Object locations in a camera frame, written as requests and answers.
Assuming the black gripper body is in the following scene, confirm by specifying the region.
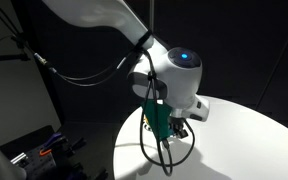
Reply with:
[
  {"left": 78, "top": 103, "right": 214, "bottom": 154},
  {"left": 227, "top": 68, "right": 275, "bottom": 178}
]
[{"left": 168, "top": 116, "right": 189, "bottom": 139}]

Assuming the grey vertical pole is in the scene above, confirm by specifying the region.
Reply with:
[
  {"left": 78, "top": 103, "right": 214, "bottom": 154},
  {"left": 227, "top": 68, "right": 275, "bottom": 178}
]
[{"left": 149, "top": 0, "right": 156, "bottom": 33}]

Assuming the black perforated breadboard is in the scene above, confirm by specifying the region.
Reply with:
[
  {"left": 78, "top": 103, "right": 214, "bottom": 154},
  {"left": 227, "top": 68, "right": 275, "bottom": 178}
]
[{"left": 0, "top": 124, "right": 109, "bottom": 180}]

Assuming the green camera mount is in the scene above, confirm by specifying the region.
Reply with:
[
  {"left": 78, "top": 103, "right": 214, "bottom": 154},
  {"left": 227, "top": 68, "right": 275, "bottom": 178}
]
[{"left": 140, "top": 101, "right": 175, "bottom": 141}]

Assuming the black handle clamp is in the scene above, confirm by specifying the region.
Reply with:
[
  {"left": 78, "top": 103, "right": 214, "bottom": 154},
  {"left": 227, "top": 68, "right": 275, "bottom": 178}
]
[{"left": 65, "top": 136, "right": 87, "bottom": 155}]

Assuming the long black robot cable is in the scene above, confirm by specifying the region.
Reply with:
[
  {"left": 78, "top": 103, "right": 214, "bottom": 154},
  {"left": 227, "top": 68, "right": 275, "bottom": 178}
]
[{"left": 0, "top": 0, "right": 142, "bottom": 88}]

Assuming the orange handle clamp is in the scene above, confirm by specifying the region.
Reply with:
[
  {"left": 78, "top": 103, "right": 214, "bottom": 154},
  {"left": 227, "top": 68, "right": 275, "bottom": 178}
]
[{"left": 38, "top": 148, "right": 54, "bottom": 158}]

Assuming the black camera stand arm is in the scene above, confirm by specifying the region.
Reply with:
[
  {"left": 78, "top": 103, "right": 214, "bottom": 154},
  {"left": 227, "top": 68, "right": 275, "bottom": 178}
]
[{"left": 0, "top": 31, "right": 32, "bottom": 64}]

